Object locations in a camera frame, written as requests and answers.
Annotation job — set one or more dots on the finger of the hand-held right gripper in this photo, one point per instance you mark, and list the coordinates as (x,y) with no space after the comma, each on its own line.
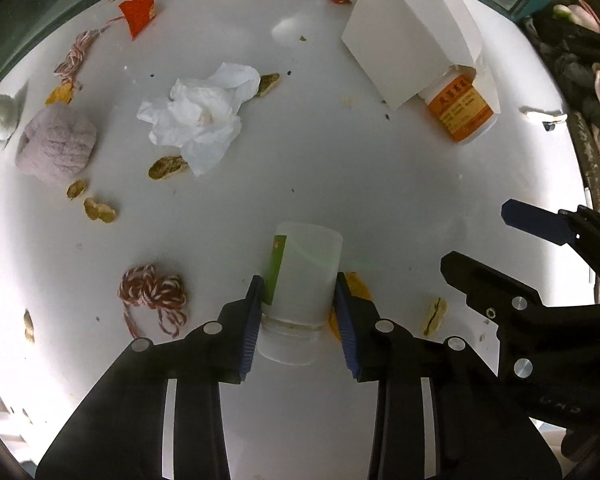
(485,282)
(535,220)

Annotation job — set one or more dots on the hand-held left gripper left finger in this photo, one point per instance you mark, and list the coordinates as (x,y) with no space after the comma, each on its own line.
(250,330)

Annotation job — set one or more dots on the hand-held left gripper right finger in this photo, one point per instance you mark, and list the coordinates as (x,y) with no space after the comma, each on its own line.
(347,330)

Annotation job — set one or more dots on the translucent plastic bottle green label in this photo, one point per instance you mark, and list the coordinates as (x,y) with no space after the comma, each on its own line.
(305,270)

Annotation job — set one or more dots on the orange peel piece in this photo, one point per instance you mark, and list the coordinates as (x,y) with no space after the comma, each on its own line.
(359,287)

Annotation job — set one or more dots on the dark brown worn mat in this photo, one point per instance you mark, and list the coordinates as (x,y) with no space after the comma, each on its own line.
(587,160)

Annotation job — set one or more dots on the white pen black clip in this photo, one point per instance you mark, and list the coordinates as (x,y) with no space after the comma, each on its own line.
(540,115)

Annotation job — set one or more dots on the red white twine coil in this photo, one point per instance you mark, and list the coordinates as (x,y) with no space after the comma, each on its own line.
(152,290)

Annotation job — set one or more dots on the white pill bottle orange label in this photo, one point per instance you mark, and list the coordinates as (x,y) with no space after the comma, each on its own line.
(460,110)

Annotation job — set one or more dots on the pale pink soft toy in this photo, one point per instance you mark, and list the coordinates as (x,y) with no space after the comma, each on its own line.
(580,12)

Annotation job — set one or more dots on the folded white paper sheet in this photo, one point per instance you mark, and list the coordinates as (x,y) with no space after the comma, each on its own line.
(410,35)

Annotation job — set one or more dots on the crumpled white tissue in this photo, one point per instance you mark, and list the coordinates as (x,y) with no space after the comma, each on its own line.
(200,110)

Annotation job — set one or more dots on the lilac knitted sock ball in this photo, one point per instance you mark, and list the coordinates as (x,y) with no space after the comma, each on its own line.
(55,147)

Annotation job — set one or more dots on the orange crisp piece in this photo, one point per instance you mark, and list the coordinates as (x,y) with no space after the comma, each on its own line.
(60,94)

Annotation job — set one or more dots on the red paper packet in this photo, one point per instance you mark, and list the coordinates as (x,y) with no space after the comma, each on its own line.
(139,10)

